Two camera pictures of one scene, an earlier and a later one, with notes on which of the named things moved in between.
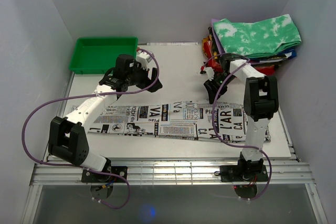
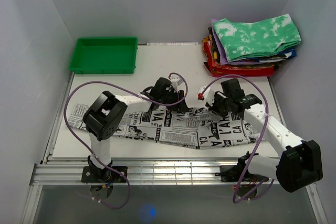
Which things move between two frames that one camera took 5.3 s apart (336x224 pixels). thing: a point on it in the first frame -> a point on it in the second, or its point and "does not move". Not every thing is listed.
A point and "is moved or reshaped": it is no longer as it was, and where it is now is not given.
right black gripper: [209, 86] -> [213, 108]
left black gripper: [147, 82] -> [181, 107]
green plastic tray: [97, 55] does not move
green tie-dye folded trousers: [268, 38] does not move
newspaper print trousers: [214, 120] is moved or reshaped
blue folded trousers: [293, 54] does not move
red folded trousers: [266, 69] does not move
